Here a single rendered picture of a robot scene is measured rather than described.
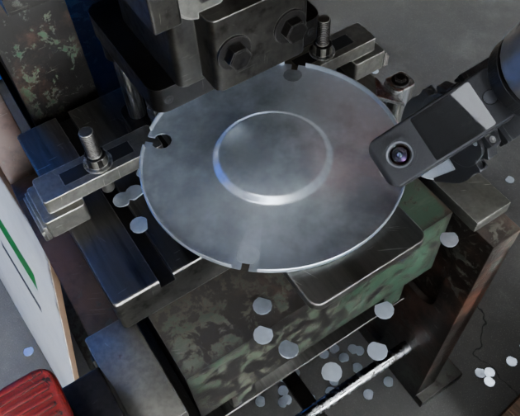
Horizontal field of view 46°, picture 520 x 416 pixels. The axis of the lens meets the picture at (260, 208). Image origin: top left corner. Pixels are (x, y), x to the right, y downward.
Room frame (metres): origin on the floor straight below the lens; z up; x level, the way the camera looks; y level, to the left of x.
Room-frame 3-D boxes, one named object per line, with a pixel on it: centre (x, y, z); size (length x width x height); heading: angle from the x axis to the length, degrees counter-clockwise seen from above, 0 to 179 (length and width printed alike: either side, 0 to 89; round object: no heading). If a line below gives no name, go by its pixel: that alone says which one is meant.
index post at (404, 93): (0.52, -0.17, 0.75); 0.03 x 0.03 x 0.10; 30
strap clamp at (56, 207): (0.46, 0.19, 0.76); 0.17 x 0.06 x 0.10; 120
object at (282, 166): (0.43, -0.02, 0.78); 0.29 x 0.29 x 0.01
